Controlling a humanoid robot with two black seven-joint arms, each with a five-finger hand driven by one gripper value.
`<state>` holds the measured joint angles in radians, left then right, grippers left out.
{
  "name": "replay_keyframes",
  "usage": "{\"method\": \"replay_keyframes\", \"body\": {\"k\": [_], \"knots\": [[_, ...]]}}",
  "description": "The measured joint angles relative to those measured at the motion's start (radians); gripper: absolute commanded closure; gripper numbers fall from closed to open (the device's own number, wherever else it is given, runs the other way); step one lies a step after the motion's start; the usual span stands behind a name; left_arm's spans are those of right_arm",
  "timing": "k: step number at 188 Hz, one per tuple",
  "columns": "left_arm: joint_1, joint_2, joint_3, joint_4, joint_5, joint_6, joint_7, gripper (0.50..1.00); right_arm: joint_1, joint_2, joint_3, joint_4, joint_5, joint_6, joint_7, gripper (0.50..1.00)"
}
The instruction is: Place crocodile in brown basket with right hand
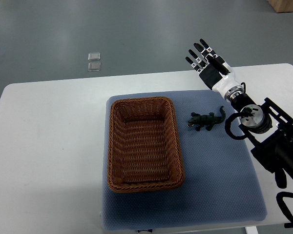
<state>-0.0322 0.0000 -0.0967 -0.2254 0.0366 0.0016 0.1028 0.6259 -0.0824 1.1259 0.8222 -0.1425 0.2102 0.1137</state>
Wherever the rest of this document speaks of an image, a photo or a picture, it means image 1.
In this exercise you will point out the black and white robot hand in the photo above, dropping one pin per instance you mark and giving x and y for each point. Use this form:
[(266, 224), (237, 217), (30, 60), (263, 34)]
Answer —
[(214, 71)]

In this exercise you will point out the dark toy crocodile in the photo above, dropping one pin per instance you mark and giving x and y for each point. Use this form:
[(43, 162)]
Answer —
[(207, 121)]

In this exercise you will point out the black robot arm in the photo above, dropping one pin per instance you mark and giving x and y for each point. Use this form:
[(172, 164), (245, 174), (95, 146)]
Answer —
[(269, 129)]

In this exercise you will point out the brown wicker basket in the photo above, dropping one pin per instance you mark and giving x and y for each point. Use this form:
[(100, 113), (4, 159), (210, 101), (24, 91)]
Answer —
[(144, 152)]

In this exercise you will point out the wooden furniture corner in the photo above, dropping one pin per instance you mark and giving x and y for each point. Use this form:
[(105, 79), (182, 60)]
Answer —
[(282, 6)]

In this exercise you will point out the blue grey foam mat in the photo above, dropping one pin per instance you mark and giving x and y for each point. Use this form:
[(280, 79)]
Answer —
[(220, 183)]

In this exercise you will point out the upper metal floor plate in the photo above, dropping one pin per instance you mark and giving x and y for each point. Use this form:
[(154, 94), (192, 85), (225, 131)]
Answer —
[(94, 56)]

